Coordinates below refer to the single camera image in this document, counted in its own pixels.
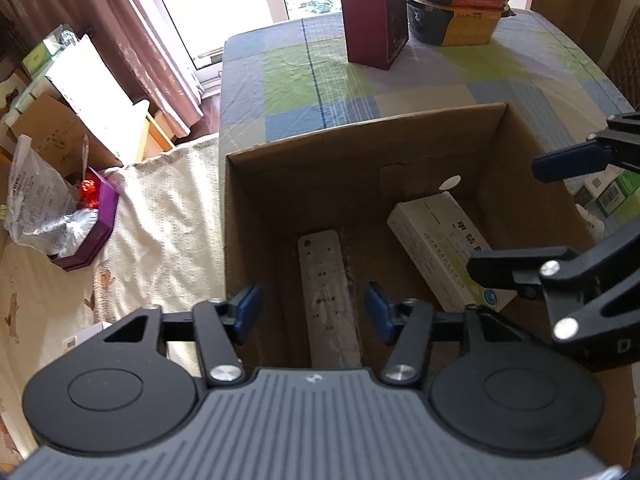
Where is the small white bottle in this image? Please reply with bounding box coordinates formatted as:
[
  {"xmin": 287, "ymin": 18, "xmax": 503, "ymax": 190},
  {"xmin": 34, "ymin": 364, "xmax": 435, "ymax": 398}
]
[{"xmin": 575, "ymin": 204, "xmax": 605, "ymax": 240}]

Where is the white remote control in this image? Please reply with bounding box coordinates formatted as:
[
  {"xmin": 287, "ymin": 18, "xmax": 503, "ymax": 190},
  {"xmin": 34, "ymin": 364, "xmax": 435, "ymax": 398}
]
[{"xmin": 298, "ymin": 230, "xmax": 362, "ymax": 370}]

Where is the cream bed blanket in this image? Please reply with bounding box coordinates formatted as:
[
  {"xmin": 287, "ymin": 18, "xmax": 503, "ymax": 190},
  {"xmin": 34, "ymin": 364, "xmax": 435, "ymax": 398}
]
[{"xmin": 1, "ymin": 136, "xmax": 224, "ymax": 464}]

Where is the brown cardboard box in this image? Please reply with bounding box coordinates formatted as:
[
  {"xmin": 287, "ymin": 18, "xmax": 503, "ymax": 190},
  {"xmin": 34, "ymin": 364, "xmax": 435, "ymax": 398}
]
[{"xmin": 210, "ymin": 104, "xmax": 639, "ymax": 479}]

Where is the purple octagonal box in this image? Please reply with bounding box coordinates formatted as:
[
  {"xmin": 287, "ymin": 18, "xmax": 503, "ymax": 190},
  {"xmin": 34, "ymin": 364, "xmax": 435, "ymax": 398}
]
[{"xmin": 49, "ymin": 167, "xmax": 119, "ymax": 272}]

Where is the clear plastic bag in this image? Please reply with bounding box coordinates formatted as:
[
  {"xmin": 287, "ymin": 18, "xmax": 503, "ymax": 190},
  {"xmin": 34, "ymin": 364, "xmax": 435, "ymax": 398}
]
[{"xmin": 4, "ymin": 134, "xmax": 79, "ymax": 257}]

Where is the lower yellow noodle bowl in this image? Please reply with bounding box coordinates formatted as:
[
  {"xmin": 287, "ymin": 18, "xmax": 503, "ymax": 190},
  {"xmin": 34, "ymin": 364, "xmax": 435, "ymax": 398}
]
[{"xmin": 407, "ymin": 0, "xmax": 515, "ymax": 47}]

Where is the checkered tablecloth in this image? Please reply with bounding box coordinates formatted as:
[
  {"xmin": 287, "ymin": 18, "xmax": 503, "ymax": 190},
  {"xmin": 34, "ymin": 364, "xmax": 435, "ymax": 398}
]
[{"xmin": 218, "ymin": 6, "xmax": 640, "ymax": 241}]

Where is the brown shipping carton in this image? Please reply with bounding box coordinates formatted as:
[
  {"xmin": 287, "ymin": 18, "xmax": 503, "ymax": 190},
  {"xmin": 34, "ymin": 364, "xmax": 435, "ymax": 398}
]
[{"xmin": 10, "ymin": 94, "xmax": 122, "ymax": 177}]

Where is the white board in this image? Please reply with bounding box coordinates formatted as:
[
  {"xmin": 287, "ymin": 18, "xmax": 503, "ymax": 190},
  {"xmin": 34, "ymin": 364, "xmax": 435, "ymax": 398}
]
[{"xmin": 46, "ymin": 36, "xmax": 150, "ymax": 166}]

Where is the maroon paper bag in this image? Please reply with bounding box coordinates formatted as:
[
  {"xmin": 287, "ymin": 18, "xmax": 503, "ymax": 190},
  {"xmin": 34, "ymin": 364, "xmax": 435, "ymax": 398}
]
[{"xmin": 341, "ymin": 0, "xmax": 409, "ymax": 70}]

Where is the brown curtain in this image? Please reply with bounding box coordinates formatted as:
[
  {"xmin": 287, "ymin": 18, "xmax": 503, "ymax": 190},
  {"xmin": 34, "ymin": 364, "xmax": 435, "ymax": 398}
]
[{"xmin": 1, "ymin": 0, "xmax": 204, "ymax": 138}]

